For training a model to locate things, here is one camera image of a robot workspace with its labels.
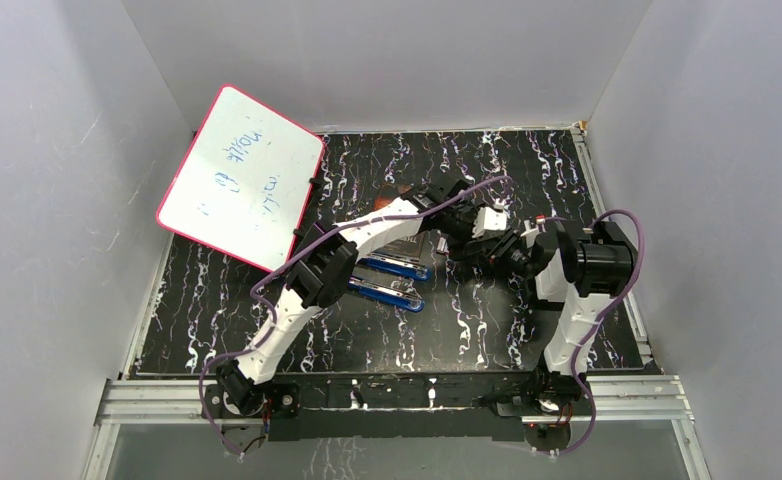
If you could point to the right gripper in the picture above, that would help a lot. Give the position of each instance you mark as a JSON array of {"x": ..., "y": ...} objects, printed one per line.
[{"x": 497, "y": 248}]

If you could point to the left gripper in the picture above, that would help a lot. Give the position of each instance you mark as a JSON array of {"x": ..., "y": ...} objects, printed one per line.
[{"x": 471, "y": 216}]

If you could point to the red staples box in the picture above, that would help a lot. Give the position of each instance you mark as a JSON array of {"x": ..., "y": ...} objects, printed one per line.
[{"x": 442, "y": 247}]

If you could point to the blue stapler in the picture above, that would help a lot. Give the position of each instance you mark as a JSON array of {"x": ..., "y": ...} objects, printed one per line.
[{"x": 390, "y": 280}]

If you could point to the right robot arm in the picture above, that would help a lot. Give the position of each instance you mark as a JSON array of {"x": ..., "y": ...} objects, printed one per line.
[{"x": 586, "y": 271}]

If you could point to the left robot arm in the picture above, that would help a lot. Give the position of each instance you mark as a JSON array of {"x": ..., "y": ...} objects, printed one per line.
[{"x": 318, "y": 274}]

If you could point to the three days to see book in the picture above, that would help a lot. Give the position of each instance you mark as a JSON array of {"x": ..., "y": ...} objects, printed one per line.
[{"x": 409, "y": 248}]

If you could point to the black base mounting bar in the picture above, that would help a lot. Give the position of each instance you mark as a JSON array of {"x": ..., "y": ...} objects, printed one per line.
[{"x": 383, "y": 406}]

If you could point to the pink framed whiteboard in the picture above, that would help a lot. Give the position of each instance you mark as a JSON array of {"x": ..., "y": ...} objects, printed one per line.
[{"x": 244, "y": 184}]

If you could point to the aluminium frame rail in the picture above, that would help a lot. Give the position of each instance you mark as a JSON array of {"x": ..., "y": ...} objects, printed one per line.
[{"x": 615, "y": 398}]

